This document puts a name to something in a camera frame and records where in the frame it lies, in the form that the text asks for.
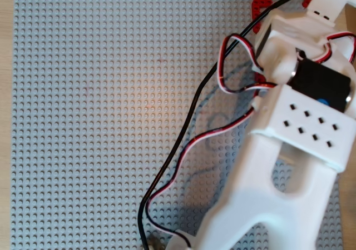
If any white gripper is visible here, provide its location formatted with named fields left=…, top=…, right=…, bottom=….
left=305, top=0, right=352, bottom=28

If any grey Lego baseplate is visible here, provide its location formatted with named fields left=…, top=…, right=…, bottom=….
left=10, top=0, right=344, bottom=250

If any red white black servo wire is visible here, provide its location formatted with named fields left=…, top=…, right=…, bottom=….
left=313, top=32, right=356, bottom=64
left=218, top=33, right=278, bottom=95
left=146, top=105, right=258, bottom=249

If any black camera cable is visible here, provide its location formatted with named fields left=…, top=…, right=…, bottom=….
left=137, top=0, right=318, bottom=250

